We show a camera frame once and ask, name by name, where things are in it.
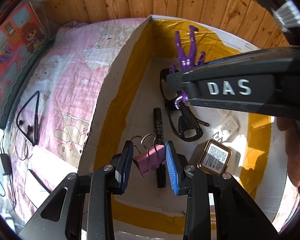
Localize pink binder clip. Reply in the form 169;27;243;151
132;133;166;177

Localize purple toy figure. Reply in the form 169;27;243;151
169;25;206;109

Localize person's right hand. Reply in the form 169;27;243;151
276;117;300;187

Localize black marker pen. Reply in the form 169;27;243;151
153;108;166;189

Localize gold square tin box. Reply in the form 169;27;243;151
189;139;232;175

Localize black sunglasses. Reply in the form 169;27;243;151
159;68;210;142

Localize white cardboard box yellow tape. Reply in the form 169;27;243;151
79;15;300;239

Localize white paper packet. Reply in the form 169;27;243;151
212;109;239;142

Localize pink bear patterned quilt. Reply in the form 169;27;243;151
8;18;144;222

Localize pink doll toy box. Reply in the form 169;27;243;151
0;2;49;128

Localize wooden wall panelling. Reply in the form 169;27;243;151
43;0;288;48

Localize black charger cable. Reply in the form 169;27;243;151
0;127;17;208

